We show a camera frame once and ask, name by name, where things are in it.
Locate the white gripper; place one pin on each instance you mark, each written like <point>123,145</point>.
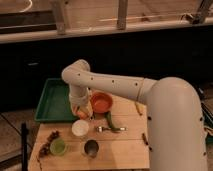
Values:
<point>80,104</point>

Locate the orange apple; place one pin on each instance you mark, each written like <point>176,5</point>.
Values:
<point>82,115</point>

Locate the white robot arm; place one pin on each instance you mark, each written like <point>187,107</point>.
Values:
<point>176,136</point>

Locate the white paper cup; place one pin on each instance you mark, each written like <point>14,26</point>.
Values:
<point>80,128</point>

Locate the metal cup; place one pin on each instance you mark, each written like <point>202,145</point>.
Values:
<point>91,148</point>

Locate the green plastic cup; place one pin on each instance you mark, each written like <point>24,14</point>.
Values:
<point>57,147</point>

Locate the orange bowl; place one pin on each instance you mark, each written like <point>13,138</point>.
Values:
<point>101,102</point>

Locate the green plastic tray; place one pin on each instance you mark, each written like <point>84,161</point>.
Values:
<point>54,106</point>

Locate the metal spoon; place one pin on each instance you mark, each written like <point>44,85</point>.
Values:
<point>101,129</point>

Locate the yellow banana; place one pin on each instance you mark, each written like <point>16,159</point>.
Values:
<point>139,108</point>

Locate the bunch of red grapes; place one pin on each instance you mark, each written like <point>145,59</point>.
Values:
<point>45,148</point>

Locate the black pole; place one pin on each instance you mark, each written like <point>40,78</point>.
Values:
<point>24,154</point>

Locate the brown scrub brush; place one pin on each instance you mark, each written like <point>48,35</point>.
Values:
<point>145,139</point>

